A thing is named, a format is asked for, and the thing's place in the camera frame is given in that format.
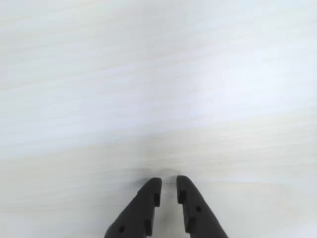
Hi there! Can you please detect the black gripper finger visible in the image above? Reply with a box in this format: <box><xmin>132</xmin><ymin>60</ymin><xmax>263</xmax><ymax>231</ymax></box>
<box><xmin>103</xmin><ymin>177</ymin><xmax>163</xmax><ymax>238</ymax></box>
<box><xmin>176</xmin><ymin>175</ymin><xmax>230</xmax><ymax>238</ymax></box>

